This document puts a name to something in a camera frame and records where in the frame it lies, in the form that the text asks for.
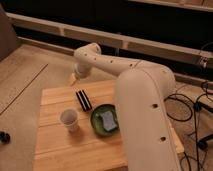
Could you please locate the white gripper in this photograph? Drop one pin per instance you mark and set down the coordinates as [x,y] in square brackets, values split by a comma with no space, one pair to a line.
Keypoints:
[74,77]

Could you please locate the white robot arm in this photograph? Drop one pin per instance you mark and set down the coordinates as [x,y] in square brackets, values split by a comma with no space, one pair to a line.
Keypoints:
[140,90]

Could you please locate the green bowl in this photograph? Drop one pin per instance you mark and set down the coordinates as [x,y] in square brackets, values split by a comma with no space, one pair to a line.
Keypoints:
[97,123]

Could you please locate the blue-grey sponge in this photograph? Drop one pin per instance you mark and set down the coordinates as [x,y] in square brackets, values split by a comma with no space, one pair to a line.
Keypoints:
[108,121]

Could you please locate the black object on floor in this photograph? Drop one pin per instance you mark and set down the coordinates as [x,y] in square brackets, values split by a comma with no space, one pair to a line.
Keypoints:
[4,137]

